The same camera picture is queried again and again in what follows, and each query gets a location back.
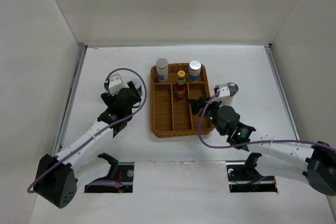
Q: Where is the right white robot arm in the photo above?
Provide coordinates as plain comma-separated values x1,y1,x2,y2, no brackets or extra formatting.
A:
189,95,335,196

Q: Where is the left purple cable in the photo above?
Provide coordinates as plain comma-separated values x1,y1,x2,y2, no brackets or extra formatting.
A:
27,68,146,195

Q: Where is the purple cable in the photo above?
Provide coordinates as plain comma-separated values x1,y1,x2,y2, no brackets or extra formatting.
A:
197,91,336,153
27,68,146,195

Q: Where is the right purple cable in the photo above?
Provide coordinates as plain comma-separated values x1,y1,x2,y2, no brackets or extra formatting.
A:
197,91,336,153

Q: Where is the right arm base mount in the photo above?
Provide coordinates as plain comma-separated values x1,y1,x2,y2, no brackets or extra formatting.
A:
226,153,278,193

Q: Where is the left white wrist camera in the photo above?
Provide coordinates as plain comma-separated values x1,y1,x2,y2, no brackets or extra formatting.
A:
108,73,125,95

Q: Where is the silver-lid salt shaker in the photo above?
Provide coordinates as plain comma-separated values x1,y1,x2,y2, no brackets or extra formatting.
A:
188,60,202,82
156,58,169,83

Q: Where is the brown wicker divided basket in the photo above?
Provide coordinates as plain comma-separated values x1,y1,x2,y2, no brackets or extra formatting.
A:
150,63,211,138

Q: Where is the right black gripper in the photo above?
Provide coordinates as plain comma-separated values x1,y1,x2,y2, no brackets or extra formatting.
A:
188,95,226,136

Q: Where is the red sauce bottle yellow cap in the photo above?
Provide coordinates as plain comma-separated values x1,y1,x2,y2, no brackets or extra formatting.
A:
175,70,186,98

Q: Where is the white-lid jar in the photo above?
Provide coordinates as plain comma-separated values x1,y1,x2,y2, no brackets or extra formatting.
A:
131,78,142,96

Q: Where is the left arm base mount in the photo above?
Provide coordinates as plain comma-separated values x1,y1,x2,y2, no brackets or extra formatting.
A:
84,153,135,194

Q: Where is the black-cap white sauce bottle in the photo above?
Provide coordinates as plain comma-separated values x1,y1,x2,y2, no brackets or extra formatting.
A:
103,80,110,92

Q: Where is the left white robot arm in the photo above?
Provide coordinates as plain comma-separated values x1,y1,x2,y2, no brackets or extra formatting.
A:
33,81,141,209

